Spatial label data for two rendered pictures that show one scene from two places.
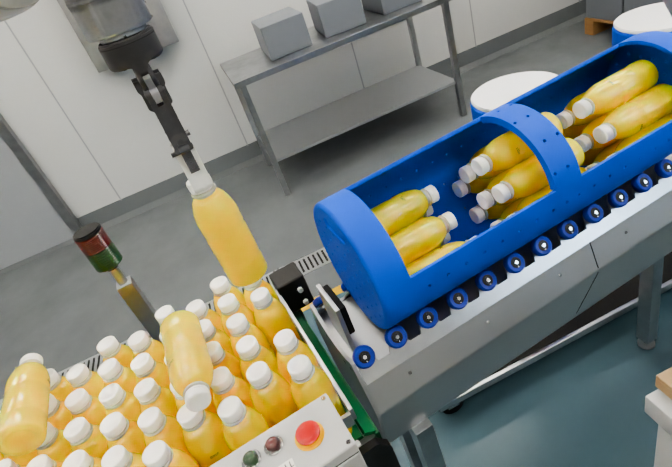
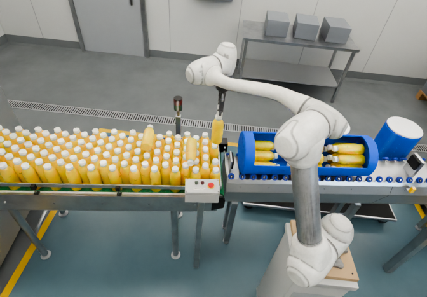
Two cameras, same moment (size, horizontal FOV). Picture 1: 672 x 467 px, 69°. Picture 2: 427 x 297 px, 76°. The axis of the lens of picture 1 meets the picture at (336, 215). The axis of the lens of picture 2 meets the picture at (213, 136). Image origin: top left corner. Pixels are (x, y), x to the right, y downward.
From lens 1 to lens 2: 0.88 m
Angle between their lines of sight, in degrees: 12
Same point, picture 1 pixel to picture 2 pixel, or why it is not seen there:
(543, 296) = (288, 190)
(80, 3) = not seen: hidden behind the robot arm
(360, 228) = (249, 147)
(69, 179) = (155, 32)
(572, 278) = not seen: hidden behind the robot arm
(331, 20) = (300, 32)
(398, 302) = (247, 169)
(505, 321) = (273, 190)
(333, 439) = (215, 189)
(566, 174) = not seen: hidden behind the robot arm
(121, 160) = (180, 35)
